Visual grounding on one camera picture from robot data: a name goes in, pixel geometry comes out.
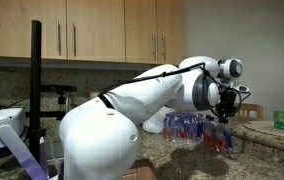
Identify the black stereo camera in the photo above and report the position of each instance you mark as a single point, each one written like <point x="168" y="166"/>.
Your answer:
<point x="57" y="88"/>

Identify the woven round placemat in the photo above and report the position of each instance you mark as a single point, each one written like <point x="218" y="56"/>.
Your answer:
<point x="266" y="127"/>

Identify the black camera stand pole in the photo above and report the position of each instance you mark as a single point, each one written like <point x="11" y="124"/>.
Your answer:
<point x="35" y="131"/>

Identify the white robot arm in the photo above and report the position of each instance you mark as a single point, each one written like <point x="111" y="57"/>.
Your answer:
<point x="100" y="138"/>

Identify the wooden chair left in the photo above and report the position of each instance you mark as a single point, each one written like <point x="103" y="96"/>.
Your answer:
<point x="246" y="109"/>

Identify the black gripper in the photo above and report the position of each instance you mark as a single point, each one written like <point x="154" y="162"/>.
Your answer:
<point x="227" y="100"/>

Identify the wooden wall cabinets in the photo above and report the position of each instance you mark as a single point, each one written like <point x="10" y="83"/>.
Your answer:
<point x="126" y="31"/>

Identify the white VR headset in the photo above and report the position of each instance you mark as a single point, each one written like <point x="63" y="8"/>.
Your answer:
<point x="12" y="129"/>

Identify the Fiji water bottle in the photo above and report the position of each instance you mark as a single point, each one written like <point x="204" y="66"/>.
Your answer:
<point x="207" y="132"/>
<point x="223" y="141"/>
<point x="213" y="130"/>

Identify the white plastic bag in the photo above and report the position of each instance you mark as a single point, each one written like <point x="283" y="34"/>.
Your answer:
<point x="155" y="123"/>

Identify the shrink-wrapped Fiji bottle pack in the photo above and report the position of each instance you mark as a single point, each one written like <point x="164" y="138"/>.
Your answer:
<point x="183" y="127"/>

